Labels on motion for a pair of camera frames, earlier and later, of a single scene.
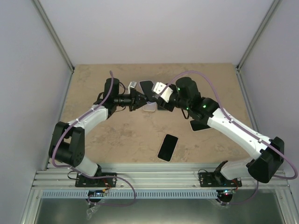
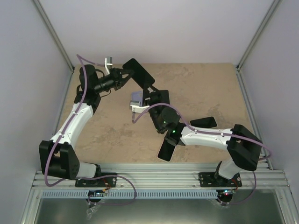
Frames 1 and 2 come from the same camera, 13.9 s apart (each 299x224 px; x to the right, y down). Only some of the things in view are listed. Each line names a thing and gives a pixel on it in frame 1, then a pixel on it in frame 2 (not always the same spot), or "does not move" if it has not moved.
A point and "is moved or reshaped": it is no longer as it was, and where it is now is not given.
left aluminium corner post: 47,22 does not move
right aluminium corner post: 275,4 does not move
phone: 146,86 is moved or reshaped
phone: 167,147 does not move
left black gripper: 136,102 to 116,73
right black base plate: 217,179 does not move
